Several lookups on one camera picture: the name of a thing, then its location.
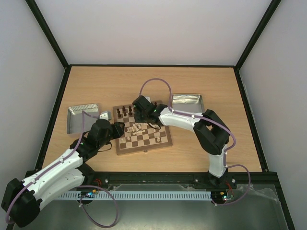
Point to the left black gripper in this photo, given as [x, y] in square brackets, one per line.
[118, 132]

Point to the dark chess pieces row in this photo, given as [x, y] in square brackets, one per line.
[124, 111]

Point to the silver metal tin lid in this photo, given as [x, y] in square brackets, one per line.
[74, 117]

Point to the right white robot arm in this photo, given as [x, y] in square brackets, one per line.
[209, 129]

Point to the black mounting rail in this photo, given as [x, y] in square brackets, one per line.
[196, 179]

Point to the yellow metal tin box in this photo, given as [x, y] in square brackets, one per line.
[187, 103]

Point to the pile of white pieces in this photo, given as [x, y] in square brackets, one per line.
[137, 128]

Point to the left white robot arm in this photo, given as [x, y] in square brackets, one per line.
[23, 200]

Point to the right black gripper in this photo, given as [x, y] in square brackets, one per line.
[138, 112]

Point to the light blue cable duct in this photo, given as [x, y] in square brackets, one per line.
[139, 195]

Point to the wooden chess board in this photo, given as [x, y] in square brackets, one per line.
[141, 142]

